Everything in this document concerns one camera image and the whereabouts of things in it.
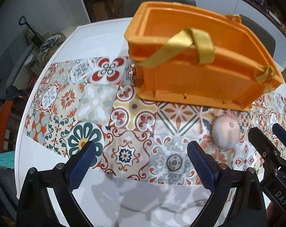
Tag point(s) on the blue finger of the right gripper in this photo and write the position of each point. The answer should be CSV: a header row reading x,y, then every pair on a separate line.
x,y
280,133

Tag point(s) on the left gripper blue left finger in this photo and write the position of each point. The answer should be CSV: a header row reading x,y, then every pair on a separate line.
x,y
78,165

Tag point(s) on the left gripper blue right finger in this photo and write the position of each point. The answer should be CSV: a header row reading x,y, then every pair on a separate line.
x,y
204,164

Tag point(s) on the pink egg-shaped gadget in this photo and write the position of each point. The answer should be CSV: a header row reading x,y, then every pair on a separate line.
x,y
225,132

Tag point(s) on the patterned tile table mat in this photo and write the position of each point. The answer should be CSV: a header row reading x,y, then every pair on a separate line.
x,y
94,99

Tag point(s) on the grey chair right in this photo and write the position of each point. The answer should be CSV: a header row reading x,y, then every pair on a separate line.
x,y
266,38

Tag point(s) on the orange storage crate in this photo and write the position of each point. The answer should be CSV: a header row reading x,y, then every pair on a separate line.
x,y
185,54

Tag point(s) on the black handled shovel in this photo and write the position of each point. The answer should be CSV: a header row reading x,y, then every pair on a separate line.
x,y
35,37

